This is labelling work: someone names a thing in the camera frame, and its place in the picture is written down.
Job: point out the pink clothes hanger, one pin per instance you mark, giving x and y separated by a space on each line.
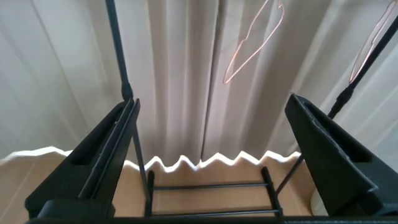
360 59
259 46

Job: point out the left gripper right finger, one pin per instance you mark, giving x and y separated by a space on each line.
335 174

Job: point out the white curtain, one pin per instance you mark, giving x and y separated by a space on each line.
174 77

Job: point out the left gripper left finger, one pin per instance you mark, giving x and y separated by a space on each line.
62 186

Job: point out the black clothes rack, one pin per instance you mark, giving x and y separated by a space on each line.
119 46

